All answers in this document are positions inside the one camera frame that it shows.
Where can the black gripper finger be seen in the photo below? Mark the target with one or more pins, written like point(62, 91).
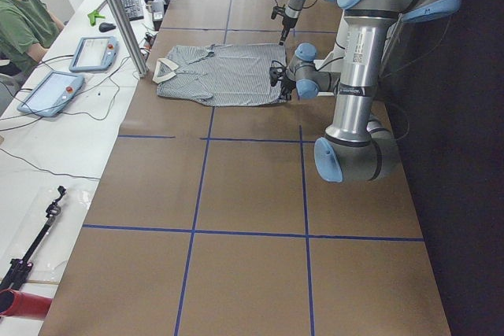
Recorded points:
point(283, 37)
point(285, 96)

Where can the green plastic tool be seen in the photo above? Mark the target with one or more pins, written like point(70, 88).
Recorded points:
point(93, 16)

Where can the black keyboard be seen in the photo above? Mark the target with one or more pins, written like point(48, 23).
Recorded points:
point(133, 9)

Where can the aluminium frame profile post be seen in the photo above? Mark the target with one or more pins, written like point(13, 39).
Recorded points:
point(128, 35)

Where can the near blue teach pendant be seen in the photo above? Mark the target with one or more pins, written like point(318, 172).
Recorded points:
point(52, 94)

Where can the black computer mouse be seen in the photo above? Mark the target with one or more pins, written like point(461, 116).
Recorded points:
point(105, 27)

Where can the white camera stand post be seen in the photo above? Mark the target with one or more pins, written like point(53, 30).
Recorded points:
point(334, 60)

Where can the striped polo shirt white collar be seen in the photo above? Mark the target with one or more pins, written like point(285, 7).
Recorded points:
point(223, 75)

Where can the black tripod stick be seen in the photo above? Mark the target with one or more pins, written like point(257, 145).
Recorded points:
point(20, 268)

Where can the far blue teach pendant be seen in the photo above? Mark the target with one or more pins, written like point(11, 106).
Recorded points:
point(94, 54)

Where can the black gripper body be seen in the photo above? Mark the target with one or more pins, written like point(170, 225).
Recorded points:
point(286, 85)
point(286, 24)

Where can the person in green shirt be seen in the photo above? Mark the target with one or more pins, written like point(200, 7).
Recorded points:
point(28, 30)

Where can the blue teach pendant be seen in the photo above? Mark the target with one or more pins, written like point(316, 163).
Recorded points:
point(94, 54)
point(52, 94)

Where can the red cylinder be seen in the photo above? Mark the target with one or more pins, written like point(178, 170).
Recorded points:
point(15, 303)

